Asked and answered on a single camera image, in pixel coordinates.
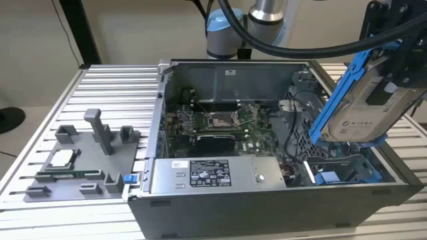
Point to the CPU socket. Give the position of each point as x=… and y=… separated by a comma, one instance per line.
x=222, y=120

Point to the black frame post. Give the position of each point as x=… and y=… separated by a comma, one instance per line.
x=84, y=32

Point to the green RAM stick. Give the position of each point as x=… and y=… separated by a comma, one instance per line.
x=77, y=173

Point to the grey metal drive cage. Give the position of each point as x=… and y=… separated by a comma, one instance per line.
x=300, y=120

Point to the silver power supply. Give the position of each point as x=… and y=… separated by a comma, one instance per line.
x=167, y=175

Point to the grey parts rack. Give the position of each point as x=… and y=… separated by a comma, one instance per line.
x=87, y=152

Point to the silver chipset heatsink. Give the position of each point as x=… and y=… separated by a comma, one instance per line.
x=255, y=145

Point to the black RAM slots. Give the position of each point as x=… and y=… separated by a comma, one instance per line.
x=220, y=130
x=216, y=105

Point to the hard disk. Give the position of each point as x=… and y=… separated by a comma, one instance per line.
x=354, y=120

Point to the green motherboard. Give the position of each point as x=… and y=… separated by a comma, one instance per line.
x=256, y=120

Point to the black open PC case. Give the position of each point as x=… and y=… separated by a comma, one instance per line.
x=250, y=212

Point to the blue case latch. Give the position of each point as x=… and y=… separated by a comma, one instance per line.
x=129, y=179

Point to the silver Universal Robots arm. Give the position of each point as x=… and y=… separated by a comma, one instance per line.
x=227, y=37

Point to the silver CPU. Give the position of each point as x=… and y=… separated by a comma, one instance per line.
x=61, y=158

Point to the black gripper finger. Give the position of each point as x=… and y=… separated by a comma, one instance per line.
x=411, y=65

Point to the round black stand base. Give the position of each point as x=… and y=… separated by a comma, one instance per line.
x=11, y=120

